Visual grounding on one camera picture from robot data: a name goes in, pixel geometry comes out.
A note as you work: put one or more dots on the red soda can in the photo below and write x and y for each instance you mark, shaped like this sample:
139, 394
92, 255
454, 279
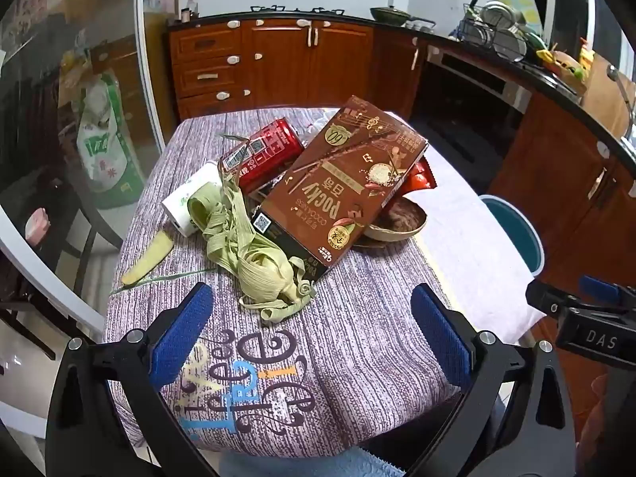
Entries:
271, 151

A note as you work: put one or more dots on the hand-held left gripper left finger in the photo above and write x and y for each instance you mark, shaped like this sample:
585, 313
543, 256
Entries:
184, 333

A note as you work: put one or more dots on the grey printed tablecloth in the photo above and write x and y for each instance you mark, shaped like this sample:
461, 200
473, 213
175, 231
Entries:
357, 333

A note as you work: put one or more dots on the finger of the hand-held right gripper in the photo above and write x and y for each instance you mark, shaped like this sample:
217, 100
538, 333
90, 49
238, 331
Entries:
549, 299
603, 288

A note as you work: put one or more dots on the green white sack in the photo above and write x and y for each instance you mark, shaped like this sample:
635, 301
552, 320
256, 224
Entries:
107, 149

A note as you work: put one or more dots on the white framed glass door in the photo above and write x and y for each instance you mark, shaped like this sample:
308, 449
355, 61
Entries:
148, 59

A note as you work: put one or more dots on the brown snack box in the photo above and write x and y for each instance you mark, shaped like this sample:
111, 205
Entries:
343, 179

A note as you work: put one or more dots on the dark chair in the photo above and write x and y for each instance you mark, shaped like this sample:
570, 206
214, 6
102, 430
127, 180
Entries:
84, 253

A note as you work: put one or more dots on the wooden cabinet with drawers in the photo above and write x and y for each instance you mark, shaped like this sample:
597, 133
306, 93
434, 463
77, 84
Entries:
278, 59

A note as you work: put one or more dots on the black gas stove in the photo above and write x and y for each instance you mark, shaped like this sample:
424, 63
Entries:
298, 9

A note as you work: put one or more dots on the yellow green plastic item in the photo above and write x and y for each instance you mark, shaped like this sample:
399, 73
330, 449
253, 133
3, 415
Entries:
556, 59

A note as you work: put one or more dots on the red plastic bag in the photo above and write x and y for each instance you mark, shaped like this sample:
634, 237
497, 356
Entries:
420, 176

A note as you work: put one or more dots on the wooden cabinet with doors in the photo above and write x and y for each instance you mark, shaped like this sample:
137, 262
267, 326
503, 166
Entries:
561, 174

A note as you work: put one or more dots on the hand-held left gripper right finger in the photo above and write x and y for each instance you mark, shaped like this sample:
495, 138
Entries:
439, 338

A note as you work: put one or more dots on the brown coconut shell bowl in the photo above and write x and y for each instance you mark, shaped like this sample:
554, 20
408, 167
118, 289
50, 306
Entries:
397, 221

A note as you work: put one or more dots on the light blue fleece cloth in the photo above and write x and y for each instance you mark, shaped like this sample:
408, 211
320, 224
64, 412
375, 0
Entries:
308, 464

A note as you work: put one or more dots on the person's right hand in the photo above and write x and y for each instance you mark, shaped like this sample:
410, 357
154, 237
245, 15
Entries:
596, 412

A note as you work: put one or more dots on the dark wok pan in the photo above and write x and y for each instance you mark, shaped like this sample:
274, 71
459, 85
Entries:
390, 14

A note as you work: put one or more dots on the pale green corn husk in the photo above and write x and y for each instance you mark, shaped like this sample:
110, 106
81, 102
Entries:
248, 248

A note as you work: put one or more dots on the small clear bottle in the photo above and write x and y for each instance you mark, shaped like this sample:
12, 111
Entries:
192, 6

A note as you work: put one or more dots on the blue plastic trash bin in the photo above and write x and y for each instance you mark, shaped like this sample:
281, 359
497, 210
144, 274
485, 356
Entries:
516, 238

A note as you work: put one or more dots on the metal dish rack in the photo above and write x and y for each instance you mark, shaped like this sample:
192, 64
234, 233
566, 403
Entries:
492, 30

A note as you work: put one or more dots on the wooden board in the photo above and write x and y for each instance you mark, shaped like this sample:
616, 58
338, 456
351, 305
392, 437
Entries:
603, 92

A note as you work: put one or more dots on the black built-in appliance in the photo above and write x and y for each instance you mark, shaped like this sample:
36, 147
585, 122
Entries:
462, 99

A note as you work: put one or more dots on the white paper roll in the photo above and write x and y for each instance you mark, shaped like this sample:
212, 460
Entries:
181, 203

